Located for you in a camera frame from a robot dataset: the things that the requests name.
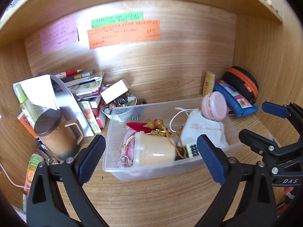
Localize orange box at left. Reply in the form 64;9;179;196
17;111;38;140

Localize green sticky note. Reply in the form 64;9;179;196
91;11;144;29

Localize blue patterned pencil pouch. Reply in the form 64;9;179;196
213;80;258;118

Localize red velvet drawstring pouch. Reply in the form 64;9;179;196
125;121;176;138

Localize orange sticky note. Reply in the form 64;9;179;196
87;19;161;49

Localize small white cardboard box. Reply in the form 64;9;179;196
101;79;130;104

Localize green glass bottle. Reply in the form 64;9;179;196
185;142;200;158

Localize translucent lidded plastic cup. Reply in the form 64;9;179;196
133;132;176;166

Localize orange white tube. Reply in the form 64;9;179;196
24;153;44;192

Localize black orange zip case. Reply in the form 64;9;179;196
223;66;259;104

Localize yellow small lotion bottle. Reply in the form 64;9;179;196
202;71;215;97

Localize pink sticky note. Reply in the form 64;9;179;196
39;15;79;54

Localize gourd charm with red cord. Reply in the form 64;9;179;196
143;119;188;159

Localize metal keys and clips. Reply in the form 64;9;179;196
35;144;61;165

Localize white bowl of trinkets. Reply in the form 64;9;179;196
100;92;138;121

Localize clear plastic storage bin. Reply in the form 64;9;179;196
103;98;241;181

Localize white charging cable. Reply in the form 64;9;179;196
0;162;30;191

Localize white paper box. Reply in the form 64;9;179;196
12;74;94;137

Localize white cloth drawstring bag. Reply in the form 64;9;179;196
169;107;229;151

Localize fruit print narrow box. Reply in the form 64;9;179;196
77;101;102;134

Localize brown ceramic mug with lid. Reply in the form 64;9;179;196
34;109;84;160

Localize stack of booklets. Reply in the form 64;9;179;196
63;71;105;101

